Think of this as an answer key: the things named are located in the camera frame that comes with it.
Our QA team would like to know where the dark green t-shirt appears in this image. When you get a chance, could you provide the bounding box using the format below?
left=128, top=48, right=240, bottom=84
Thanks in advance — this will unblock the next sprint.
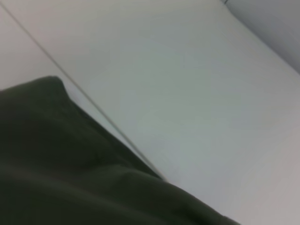
left=0, top=75, right=242, bottom=225

